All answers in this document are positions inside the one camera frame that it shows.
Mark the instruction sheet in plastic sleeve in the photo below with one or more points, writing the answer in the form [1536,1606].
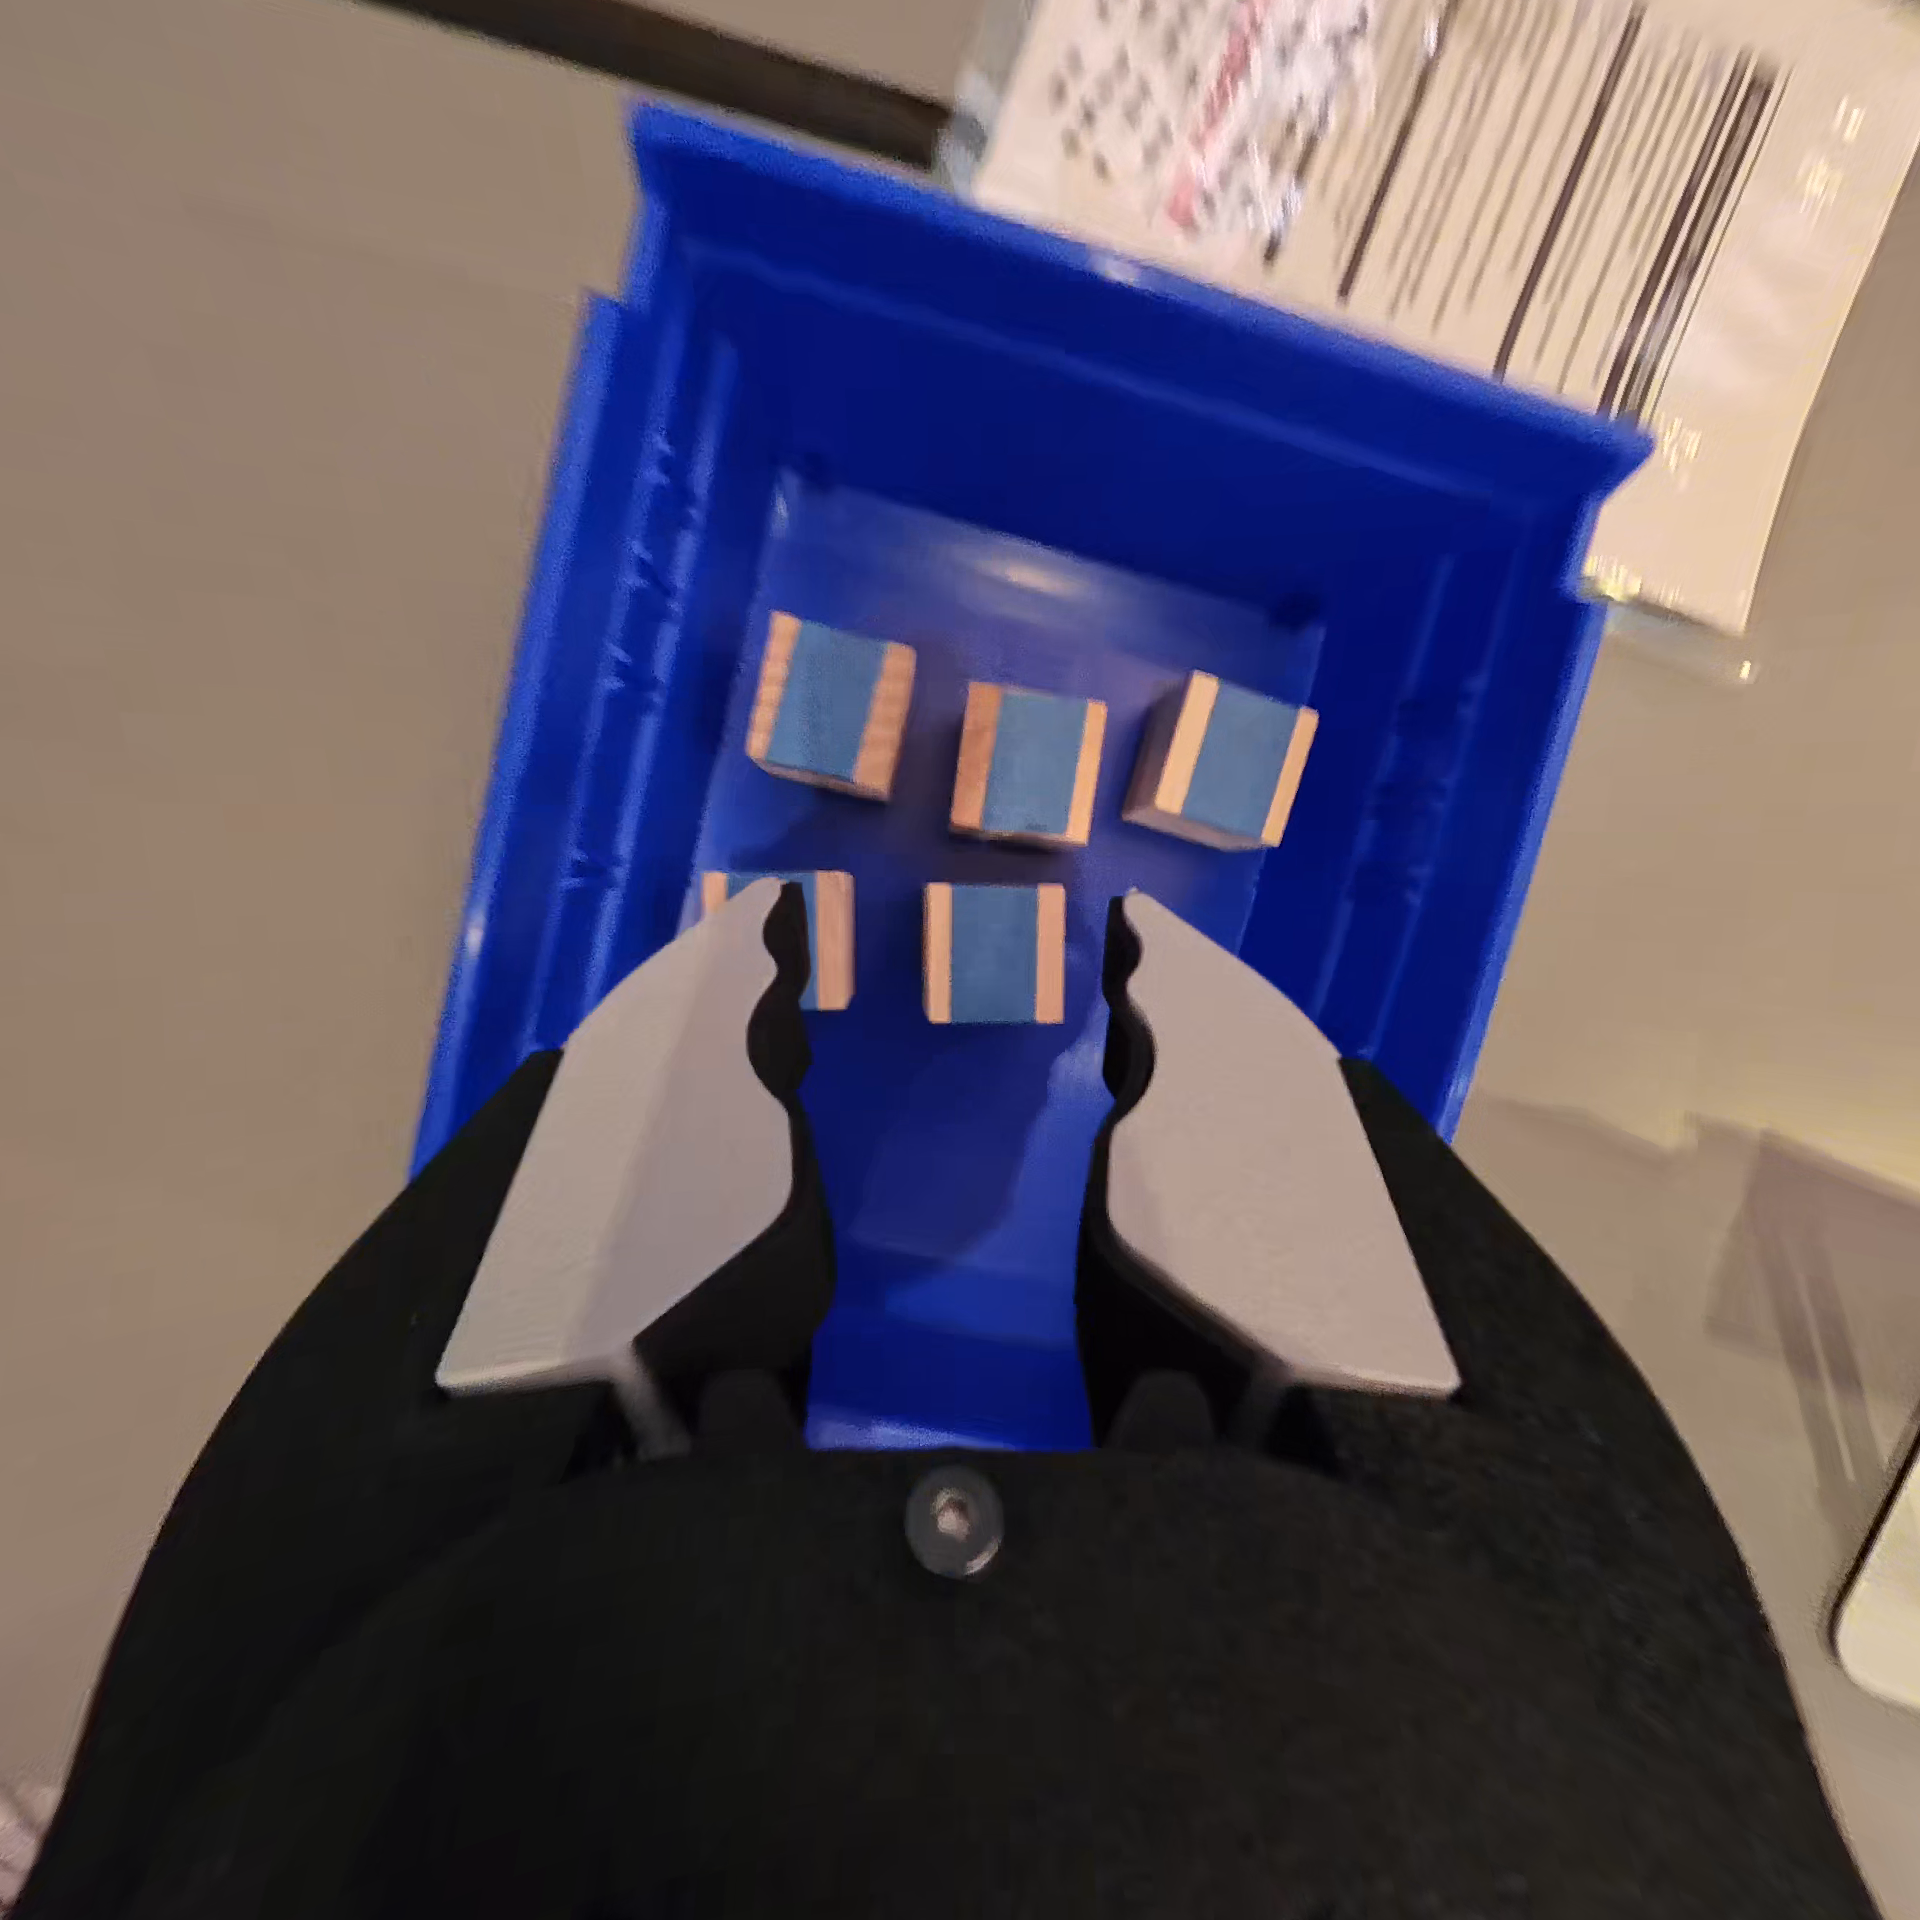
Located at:
[1650,301]

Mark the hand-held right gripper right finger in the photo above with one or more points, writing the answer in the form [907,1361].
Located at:
[1276,1200]

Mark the blue plastic bin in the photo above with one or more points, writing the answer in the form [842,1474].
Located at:
[1050,420]

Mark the black-white marker sign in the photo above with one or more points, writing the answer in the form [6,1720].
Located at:
[1883,1577]

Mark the pile of taped cubes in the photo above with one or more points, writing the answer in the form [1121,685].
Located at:
[994,953]

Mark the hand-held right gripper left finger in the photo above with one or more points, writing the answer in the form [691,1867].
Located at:
[600,1200]

